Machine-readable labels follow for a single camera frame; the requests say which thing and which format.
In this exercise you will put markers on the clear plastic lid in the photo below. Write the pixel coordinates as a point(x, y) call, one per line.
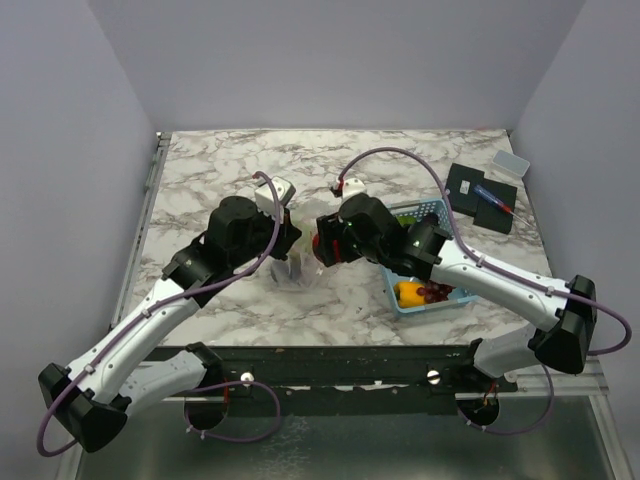
point(510, 164)

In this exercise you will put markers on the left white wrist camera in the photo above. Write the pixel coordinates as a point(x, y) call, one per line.
point(273, 195)

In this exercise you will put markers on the blue red screwdriver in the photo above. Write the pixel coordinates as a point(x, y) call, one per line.
point(497, 203)

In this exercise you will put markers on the red grape bunch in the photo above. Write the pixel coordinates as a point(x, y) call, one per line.
point(433, 292)

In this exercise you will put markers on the red tomato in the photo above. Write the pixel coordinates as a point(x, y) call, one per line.
point(315, 248)

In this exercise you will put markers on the aluminium side rail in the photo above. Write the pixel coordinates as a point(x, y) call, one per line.
point(150, 190)

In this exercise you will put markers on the yellow bell pepper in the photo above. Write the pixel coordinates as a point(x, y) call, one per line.
point(410, 294)

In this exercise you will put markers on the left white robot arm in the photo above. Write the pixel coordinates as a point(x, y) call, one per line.
point(94, 396)

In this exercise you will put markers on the clear pink zip bag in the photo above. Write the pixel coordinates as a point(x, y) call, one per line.
point(302, 246)

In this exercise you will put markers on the purple eggplant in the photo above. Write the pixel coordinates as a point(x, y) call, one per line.
point(293, 272)

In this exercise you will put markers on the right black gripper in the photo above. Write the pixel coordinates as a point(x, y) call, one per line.
point(330, 228)

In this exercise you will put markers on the light blue plastic basket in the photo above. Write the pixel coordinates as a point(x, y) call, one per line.
point(434, 211)

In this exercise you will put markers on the orange fruit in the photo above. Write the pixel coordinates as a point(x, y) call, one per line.
point(406, 220)

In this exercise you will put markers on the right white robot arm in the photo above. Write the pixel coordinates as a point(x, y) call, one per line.
point(561, 315)

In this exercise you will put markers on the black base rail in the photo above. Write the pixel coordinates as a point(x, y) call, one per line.
point(354, 380)

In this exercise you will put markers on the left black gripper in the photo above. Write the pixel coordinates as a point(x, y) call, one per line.
point(288, 233)

